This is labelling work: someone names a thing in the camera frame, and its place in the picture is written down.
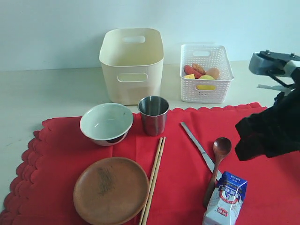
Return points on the wooden chopstick right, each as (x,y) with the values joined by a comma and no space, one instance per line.
(155,179)

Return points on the steel table knife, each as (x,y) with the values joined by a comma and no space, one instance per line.
(210,164)

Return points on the cream plastic bin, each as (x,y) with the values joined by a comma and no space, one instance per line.
(132,64)

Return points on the red sausage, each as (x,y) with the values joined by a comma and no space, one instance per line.
(190,71)

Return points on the wooden chopstick left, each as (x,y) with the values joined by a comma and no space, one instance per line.
(154,172)

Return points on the yellow lemon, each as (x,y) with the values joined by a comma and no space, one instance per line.
(206,83)

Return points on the wooden chopstick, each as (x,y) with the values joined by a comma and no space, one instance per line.
(155,179)
(154,172)

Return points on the red scalloped table cloth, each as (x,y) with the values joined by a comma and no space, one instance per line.
(42,192)

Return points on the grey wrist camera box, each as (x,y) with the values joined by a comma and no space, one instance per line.
(274,62)

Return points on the orange fried nugget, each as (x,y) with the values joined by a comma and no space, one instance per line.
(198,68)

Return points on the stainless steel cup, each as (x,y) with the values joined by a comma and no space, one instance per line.
(153,111)

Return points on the yellow cheese wedge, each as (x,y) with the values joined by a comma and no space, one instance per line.
(190,76)

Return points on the brown wooden plate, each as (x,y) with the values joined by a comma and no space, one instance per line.
(111,191)

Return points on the white ceramic bowl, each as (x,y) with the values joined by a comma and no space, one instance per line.
(107,124)

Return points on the blue white milk carton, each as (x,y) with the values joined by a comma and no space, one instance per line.
(226,201)

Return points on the brown egg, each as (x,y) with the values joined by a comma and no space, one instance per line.
(213,72)

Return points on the dark wooden spoon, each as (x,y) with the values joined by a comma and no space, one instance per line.
(221,147)

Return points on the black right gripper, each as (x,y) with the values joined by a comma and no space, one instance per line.
(277,128)

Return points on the white perforated plastic basket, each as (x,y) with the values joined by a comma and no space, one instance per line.
(207,56)

